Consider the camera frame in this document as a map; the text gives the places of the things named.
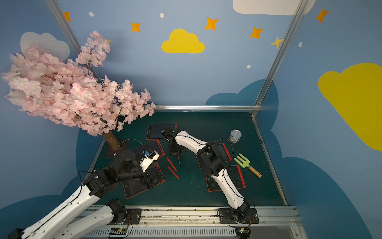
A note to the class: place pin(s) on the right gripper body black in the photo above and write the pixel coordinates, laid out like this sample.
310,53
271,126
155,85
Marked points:
174,146

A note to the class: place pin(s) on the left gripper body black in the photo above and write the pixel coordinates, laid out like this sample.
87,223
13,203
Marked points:
152,180

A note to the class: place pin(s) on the red tablet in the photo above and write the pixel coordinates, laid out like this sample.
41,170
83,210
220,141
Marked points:
135,187
155,130
154,145
235,175
225,156

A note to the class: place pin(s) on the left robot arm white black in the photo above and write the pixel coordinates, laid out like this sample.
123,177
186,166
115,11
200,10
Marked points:
60,224

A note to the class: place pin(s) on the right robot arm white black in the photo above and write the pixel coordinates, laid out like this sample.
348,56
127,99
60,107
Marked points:
210,161

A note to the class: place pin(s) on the silver tin can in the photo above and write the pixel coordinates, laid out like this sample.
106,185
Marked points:
235,136

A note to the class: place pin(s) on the left circuit board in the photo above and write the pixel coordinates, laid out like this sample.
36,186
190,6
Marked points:
118,233

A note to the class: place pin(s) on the circuit board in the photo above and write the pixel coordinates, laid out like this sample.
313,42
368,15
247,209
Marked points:
242,233
118,233

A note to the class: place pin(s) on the right circuit board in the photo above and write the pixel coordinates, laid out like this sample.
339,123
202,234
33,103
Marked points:
242,233

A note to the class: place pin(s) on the pink cherry blossom tree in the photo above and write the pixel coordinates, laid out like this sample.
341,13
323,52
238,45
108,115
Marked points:
68,93

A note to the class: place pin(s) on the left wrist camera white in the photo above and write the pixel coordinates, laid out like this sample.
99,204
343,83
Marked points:
148,159

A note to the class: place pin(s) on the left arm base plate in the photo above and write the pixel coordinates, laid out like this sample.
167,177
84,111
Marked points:
131,216

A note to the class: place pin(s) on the aluminium back rail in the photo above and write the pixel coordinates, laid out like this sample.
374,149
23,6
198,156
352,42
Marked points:
191,108

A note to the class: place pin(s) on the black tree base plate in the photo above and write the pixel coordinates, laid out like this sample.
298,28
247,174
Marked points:
112,151

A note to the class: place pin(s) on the green garden fork wooden handle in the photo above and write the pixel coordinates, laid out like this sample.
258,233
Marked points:
244,162

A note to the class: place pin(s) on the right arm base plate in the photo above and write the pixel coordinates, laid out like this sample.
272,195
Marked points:
229,216

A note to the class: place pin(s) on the aluminium rail frame front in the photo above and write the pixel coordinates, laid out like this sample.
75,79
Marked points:
197,222

